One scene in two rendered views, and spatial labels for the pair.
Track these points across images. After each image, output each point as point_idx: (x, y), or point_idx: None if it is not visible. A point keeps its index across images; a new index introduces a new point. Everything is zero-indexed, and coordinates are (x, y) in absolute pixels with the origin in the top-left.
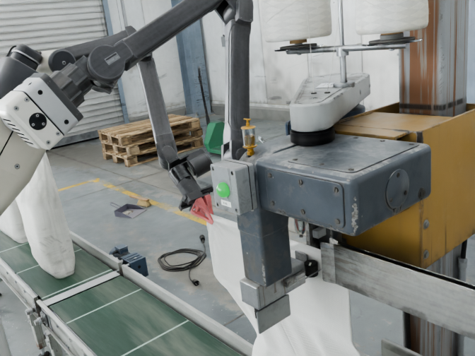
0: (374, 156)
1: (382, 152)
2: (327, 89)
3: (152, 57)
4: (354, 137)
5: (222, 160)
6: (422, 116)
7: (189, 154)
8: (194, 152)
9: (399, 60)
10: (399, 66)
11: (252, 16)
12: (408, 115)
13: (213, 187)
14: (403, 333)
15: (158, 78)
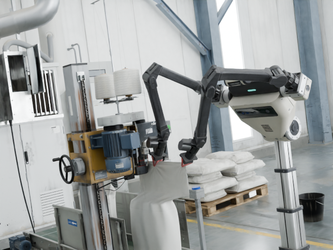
0: (129, 123)
1: (126, 124)
2: (128, 111)
3: (201, 87)
4: (127, 124)
5: (166, 120)
6: (96, 130)
7: (189, 139)
8: (186, 139)
9: (93, 111)
10: (94, 113)
11: (143, 82)
12: (98, 130)
13: (179, 154)
14: (111, 228)
15: (200, 99)
